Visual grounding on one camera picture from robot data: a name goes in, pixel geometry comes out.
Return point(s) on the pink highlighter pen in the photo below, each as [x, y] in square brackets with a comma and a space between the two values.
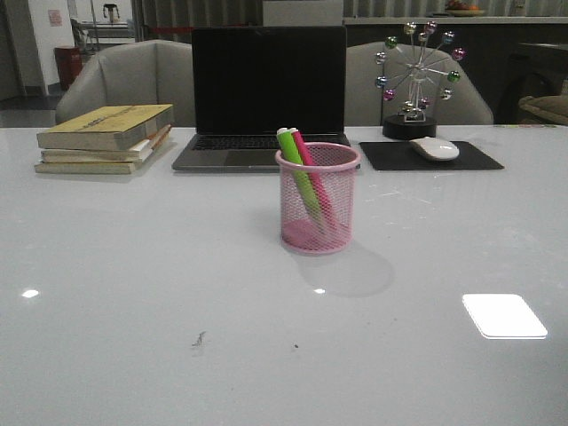
[317, 184]

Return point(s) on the green highlighter pen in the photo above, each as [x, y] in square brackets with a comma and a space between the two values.
[288, 153]

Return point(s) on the white computer mouse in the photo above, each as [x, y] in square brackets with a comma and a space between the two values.
[435, 149]

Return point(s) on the ferris wheel desk toy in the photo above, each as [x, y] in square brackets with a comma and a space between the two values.
[411, 120]

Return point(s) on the beige cushion at right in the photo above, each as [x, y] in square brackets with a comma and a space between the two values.
[543, 110]

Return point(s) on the fruit bowl on counter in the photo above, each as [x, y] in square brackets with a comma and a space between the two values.
[459, 8]

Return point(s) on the white middle book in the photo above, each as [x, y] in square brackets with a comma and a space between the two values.
[138, 153]

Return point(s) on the red bin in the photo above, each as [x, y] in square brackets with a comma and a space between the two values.
[69, 64]

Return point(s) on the grey open laptop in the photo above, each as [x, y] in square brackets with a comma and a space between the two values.
[248, 82]

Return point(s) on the red barrier belt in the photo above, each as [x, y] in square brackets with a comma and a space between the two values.
[167, 30]

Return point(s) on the pink mesh pen holder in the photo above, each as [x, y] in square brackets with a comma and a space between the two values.
[337, 166]

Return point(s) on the grey armchair left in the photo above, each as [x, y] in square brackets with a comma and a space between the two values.
[141, 73]

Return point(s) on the yellow bottom book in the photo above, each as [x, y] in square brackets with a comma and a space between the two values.
[87, 167]

